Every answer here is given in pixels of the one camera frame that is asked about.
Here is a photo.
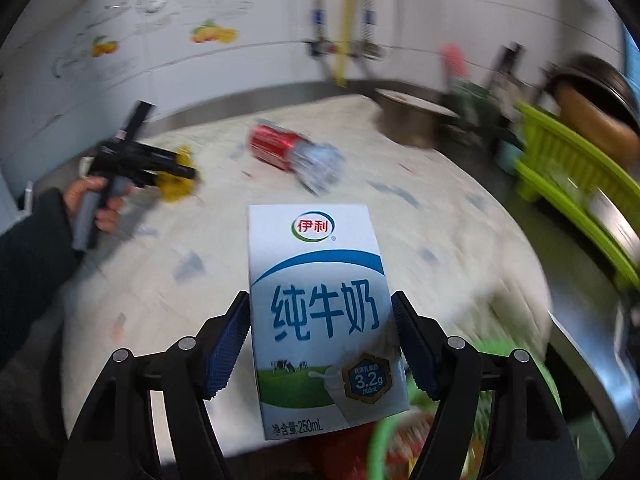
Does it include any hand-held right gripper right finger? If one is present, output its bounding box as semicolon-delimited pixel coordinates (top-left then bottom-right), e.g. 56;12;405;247
390;290;583;480

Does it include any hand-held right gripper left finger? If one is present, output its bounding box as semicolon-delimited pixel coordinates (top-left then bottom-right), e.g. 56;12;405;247
64;290;251;480

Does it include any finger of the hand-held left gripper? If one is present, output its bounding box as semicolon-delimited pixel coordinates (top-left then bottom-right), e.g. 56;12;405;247
145;168;197;185
150;146;193;169

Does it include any yellow plastic wrapper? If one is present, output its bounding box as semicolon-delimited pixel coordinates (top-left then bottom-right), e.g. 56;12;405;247
159;145;197;204

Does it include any green plastic basket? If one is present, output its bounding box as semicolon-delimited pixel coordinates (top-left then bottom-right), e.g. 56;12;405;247
366;337;568;480

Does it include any white and blue milk carton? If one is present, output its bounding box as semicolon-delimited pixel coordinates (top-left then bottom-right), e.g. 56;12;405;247
248;204;412;442

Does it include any person's left forearm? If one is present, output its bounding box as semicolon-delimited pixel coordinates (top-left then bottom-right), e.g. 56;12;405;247
0;191;85;368

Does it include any person's left hand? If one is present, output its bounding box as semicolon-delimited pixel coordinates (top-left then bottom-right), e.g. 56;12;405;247
64;176;126;235

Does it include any white quilted blanket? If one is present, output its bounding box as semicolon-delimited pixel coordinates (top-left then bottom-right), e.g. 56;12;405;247
30;94;551;461

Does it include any crushed red soda can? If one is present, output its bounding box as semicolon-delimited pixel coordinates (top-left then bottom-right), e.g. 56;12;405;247
248;122;313;171

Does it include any red plastic stool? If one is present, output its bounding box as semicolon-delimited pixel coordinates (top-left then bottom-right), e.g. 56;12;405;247
300;422;386;480

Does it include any teal cup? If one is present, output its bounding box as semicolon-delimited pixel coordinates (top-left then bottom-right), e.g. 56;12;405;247
499;141;527;172

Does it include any metal pot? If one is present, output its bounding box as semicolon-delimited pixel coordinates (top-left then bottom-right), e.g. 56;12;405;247
374;88;462;149

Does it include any green dish rack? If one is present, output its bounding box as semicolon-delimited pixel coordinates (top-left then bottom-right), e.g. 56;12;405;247
514;101;640;292

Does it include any steel cleaver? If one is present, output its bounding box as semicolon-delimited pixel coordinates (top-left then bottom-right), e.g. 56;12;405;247
580;185;640;241

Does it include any green glass jar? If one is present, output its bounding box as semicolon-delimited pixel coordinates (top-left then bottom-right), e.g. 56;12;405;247
451;82;502;132

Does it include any pink brush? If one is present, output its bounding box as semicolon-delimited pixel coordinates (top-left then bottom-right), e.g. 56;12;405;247
441;43;470;87

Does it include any brown pot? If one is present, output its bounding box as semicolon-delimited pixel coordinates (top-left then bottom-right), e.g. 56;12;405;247
554;82;640;158

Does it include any black wok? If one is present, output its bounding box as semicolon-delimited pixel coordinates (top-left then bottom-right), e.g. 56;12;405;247
547;54;640;128

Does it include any metal flexible hose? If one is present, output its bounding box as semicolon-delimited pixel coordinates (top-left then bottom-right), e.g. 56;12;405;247
306;0;331;58

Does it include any yellow gas hose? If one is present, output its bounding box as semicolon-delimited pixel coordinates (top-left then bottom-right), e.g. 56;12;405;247
334;0;362;87

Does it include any white flexible hose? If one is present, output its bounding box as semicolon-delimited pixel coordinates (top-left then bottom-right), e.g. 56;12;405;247
361;0;388;58

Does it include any black-handled knife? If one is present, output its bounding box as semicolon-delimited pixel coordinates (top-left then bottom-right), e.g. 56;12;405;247
486;42;524;92

